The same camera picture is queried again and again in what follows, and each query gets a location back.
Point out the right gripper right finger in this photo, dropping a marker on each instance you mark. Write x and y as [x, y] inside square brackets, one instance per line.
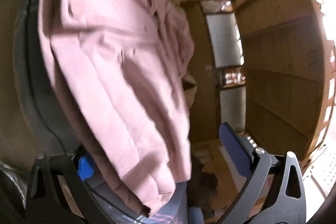
[285, 201]

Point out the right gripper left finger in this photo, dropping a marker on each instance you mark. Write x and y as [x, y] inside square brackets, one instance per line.
[56, 193]

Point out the pink hooded winter coat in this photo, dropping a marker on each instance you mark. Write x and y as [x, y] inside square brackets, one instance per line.
[116, 67]

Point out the blue plaid bed sheet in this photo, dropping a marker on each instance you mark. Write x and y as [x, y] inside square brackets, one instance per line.
[175, 211]

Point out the light blue pillow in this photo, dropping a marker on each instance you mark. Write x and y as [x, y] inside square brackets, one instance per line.
[195, 215]

